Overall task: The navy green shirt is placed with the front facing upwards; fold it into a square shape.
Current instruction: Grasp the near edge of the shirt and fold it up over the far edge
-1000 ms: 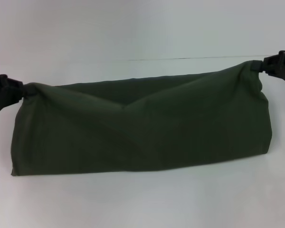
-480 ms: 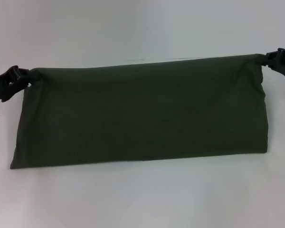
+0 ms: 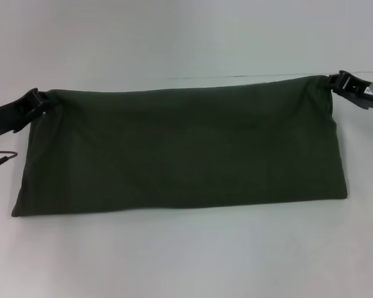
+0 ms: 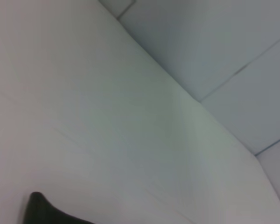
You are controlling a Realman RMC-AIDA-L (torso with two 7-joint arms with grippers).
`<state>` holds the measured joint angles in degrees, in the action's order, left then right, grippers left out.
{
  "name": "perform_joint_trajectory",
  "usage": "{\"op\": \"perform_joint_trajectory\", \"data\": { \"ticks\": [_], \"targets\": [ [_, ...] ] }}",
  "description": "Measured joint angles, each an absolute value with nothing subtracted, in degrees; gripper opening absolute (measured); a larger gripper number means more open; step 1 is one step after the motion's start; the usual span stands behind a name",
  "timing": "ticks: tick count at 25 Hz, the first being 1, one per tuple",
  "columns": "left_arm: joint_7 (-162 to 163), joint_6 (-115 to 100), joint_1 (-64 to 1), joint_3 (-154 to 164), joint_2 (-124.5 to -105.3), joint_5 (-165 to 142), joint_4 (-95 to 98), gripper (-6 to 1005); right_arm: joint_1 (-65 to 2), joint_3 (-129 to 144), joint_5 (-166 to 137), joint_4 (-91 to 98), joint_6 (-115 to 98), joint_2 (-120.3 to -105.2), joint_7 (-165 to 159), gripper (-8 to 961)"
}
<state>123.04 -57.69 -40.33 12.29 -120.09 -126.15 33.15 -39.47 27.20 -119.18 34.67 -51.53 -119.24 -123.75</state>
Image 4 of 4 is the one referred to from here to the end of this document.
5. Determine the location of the dark green FREE t-shirt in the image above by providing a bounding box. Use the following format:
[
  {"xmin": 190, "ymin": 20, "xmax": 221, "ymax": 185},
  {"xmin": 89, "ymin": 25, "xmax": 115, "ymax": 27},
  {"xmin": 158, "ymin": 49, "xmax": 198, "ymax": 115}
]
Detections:
[{"xmin": 25, "ymin": 191, "xmax": 98, "ymax": 224}]

